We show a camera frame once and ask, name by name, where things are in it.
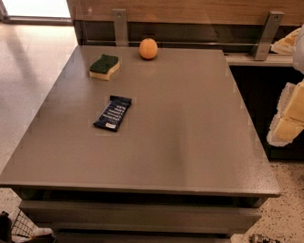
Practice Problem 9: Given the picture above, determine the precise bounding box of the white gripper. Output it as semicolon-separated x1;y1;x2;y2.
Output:
266;23;304;147

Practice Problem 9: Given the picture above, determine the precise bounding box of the orange fruit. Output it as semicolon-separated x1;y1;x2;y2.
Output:
138;38;158;59

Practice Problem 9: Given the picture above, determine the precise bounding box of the grey drawer cabinet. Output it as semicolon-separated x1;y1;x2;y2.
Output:
0;46;281;243

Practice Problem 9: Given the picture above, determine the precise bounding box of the dark blue snack bar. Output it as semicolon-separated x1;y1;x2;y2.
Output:
93;95;132;132

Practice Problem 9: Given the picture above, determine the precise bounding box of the green yellow sponge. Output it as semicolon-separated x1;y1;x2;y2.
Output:
90;54;120;81

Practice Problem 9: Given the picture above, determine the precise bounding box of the right metal bracket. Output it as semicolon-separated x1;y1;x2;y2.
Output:
251;11;284;61

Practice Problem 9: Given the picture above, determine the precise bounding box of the metal bracket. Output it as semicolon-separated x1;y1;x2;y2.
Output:
251;11;284;61
112;8;129;47

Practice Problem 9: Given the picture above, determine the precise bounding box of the left metal bracket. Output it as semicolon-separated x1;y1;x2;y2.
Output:
112;8;129;47

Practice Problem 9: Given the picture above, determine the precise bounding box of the horizontal metal rail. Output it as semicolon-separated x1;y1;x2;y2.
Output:
84;39;259;52

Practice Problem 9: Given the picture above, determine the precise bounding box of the wire mesh basket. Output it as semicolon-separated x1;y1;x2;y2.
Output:
11;209;35;238

